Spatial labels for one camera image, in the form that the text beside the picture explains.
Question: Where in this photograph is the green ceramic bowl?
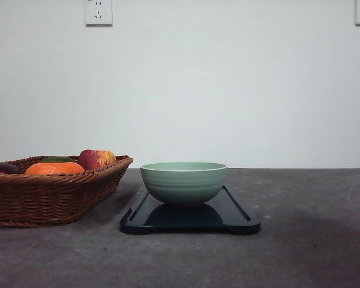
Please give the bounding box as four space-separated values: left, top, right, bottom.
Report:
140 162 228 206

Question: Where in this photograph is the dark rectangular tray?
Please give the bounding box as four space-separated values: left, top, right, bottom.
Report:
120 186 261 235

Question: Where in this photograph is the white wall socket left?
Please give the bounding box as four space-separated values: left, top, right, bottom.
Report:
84 0 113 29

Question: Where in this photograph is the dark purple fruit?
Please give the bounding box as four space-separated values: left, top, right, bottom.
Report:
0 163 19 174

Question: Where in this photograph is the orange tangerine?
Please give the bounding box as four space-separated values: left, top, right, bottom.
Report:
25 162 85 175

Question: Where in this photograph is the dark green avocado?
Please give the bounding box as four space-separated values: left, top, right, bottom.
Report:
39 157 77 163

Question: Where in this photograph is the red yellow apple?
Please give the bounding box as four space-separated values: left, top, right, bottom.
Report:
79 149 116 170

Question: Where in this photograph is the brown wicker basket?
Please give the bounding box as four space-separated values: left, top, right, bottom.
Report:
0 155 134 227

